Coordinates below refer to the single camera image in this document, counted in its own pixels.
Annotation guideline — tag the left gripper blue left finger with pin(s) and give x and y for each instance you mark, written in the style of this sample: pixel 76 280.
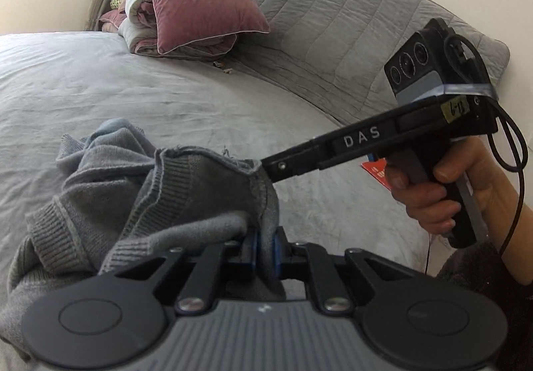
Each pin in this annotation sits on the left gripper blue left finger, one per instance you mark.
pixel 249 250

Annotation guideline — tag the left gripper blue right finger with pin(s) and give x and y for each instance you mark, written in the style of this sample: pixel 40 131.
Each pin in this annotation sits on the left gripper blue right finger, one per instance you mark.
pixel 281 250

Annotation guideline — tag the grey knit sweater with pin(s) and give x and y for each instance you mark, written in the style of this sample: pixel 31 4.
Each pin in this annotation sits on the grey knit sweater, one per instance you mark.
pixel 124 199

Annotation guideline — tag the red paper box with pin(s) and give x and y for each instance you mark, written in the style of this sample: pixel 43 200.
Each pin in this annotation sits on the red paper box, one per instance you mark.
pixel 377 169

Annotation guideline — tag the grey quilted headboard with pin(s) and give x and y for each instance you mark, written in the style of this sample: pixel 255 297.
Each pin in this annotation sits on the grey quilted headboard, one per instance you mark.
pixel 332 52

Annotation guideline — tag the small brown debris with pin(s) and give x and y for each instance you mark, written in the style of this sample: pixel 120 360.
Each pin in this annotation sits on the small brown debris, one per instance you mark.
pixel 221 65

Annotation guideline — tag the folded grey pink quilt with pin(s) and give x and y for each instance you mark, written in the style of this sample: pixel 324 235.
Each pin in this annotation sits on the folded grey pink quilt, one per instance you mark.
pixel 145 35

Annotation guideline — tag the grey bed sheet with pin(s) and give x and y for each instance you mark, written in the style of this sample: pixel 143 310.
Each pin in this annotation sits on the grey bed sheet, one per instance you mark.
pixel 68 84

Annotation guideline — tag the small pink pillow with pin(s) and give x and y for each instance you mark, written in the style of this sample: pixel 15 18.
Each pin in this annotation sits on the small pink pillow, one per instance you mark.
pixel 111 20

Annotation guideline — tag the green patterned toy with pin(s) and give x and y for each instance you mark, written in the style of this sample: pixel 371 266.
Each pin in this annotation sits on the green patterned toy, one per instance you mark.
pixel 115 4

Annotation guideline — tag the black camera box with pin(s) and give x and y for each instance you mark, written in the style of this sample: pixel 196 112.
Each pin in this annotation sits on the black camera box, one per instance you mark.
pixel 436 61

